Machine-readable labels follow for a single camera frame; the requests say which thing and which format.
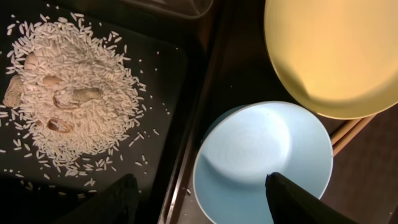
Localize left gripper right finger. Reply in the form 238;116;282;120
265;172;356;224

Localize yellow plate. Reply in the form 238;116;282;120
264;0;397;119

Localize rice grains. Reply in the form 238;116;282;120
0;12;170;197

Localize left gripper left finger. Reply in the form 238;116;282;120
56;174;139;224

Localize blue bowl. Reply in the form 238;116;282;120
193;101;333;223

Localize clear plastic bin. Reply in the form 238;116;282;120
121;0;214;19

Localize wooden chopstick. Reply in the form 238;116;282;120
331;119;361;145
332;114;376;156

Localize black tray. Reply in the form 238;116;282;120
1;1;206;223

